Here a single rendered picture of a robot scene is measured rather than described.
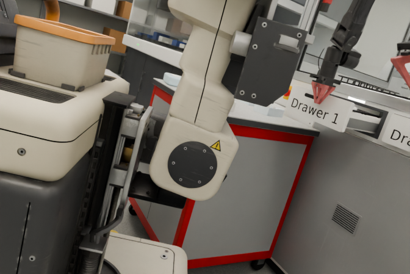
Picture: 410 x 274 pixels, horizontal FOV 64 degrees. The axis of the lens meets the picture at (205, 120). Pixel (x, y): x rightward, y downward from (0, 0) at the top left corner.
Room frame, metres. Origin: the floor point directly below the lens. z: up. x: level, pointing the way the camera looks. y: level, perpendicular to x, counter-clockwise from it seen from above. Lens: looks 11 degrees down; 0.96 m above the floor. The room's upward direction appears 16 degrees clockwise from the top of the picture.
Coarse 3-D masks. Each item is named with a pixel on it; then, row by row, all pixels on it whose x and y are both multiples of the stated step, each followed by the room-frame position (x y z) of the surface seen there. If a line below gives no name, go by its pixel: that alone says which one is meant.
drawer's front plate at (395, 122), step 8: (392, 120) 1.21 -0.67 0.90; (400, 120) 1.19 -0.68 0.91; (408, 120) 1.17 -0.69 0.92; (392, 128) 1.21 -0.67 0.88; (400, 128) 1.18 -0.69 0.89; (408, 128) 1.16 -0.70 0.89; (384, 136) 1.22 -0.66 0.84; (392, 136) 1.20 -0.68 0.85; (400, 136) 1.17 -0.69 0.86; (408, 136) 1.15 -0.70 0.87; (392, 144) 1.19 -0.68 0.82; (400, 144) 1.17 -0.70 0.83
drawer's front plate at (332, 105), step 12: (300, 96) 1.32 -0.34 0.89; (288, 108) 1.36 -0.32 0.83; (300, 108) 1.31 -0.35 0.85; (324, 108) 1.22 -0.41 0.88; (336, 108) 1.18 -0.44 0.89; (348, 108) 1.14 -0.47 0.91; (312, 120) 1.24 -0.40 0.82; (324, 120) 1.20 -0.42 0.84; (336, 120) 1.16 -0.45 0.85; (348, 120) 1.14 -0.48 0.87
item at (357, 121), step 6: (354, 114) 1.18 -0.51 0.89; (360, 114) 1.20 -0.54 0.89; (354, 120) 1.19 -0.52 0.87; (360, 120) 1.20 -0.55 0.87; (366, 120) 1.23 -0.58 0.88; (372, 120) 1.25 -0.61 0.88; (378, 120) 1.27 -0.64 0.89; (348, 126) 1.17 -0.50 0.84; (354, 126) 1.19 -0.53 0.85; (360, 126) 1.21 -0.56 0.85; (366, 126) 1.23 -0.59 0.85; (372, 126) 1.25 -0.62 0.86; (372, 132) 1.26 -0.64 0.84
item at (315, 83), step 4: (312, 80) 1.22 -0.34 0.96; (316, 80) 1.23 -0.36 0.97; (312, 84) 1.22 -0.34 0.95; (316, 84) 1.21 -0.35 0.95; (320, 84) 1.19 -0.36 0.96; (324, 84) 1.20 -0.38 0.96; (312, 88) 1.22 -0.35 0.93; (316, 88) 1.22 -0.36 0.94; (324, 88) 1.17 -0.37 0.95; (316, 92) 1.22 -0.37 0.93; (320, 92) 1.19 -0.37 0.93; (324, 92) 1.18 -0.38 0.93; (316, 96) 1.21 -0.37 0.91; (320, 96) 1.19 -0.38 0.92; (316, 100) 1.20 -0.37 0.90
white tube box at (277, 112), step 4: (256, 104) 1.50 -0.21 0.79; (256, 108) 1.49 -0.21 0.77; (260, 108) 1.48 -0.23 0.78; (264, 108) 1.46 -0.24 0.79; (268, 108) 1.45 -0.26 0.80; (272, 108) 1.46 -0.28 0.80; (276, 108) 1.52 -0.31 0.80; (260, 112) 1.47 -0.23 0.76; (264, 112) 1.46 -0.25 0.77; (268, 112) 1.45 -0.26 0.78; (272, 112) 1.47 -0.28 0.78; (276, 112) 1.49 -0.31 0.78; (280, 112) 1.51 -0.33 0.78; (272, 116) 1.48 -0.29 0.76; (276, 116) 1.50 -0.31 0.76; (280, 116) 1.52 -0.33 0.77
